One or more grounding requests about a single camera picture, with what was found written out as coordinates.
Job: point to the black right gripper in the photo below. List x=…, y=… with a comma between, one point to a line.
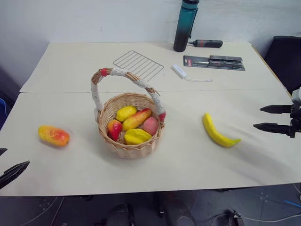
x=294, y=122

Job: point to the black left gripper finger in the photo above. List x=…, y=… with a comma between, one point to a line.
x=2, y=151
x=13, y=173

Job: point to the yellow toy star fruit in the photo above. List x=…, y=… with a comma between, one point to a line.
x=136, y=137

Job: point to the blue object beside table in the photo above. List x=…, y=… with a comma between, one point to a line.
x=2, y=110

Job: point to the plump orange yellow toy mango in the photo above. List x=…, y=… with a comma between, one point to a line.
x=53, y=135

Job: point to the black chair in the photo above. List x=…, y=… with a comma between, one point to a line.
x=285, y=63

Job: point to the yellow toy banana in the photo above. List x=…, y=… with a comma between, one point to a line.
x=215, y=133

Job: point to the black tool set package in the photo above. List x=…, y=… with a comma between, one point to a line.
x=212, y=63

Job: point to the black electric screwdriver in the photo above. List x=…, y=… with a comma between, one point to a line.
x=208, y=43

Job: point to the black device on floor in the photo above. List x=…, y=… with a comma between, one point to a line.
x=235, y=219

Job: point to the red yellow toy pear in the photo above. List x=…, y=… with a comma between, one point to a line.
x=114, y=130

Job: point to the pink toy peach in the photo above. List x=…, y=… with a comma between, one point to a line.
x=150, y=126

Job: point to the yellow toy lemon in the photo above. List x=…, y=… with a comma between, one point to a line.
x=126, y=113

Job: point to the teal black water bottle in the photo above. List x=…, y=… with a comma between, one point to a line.
x=184, y=26

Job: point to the long orange yellow toy mango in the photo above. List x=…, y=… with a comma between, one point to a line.
x=136, y=119

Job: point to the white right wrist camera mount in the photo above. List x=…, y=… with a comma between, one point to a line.
x=297, y=95

